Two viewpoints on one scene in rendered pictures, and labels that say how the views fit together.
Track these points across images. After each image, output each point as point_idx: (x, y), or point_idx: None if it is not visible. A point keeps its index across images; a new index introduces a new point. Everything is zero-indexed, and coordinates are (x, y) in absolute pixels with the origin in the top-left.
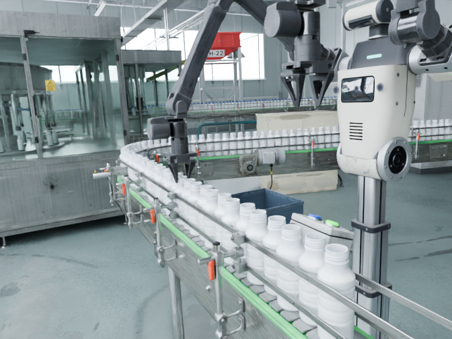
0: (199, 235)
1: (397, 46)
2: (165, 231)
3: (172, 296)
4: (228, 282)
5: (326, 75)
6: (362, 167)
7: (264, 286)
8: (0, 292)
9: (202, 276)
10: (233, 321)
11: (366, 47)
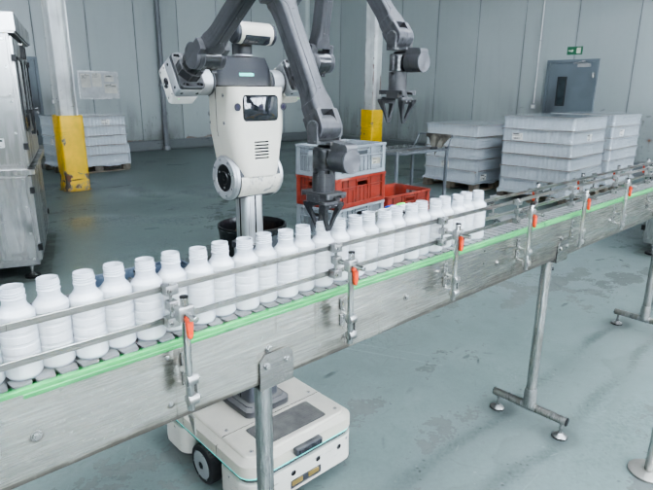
0: (372, 266)
1: (267, 69)
2: (313, 311)
3: (272, 435)
4: (432, 263)
5: (394, 100)
6: (266, 184)
7: (447, 244)
8: None
9: (397, 293)
10: (434, 292)
11: (237, 63)
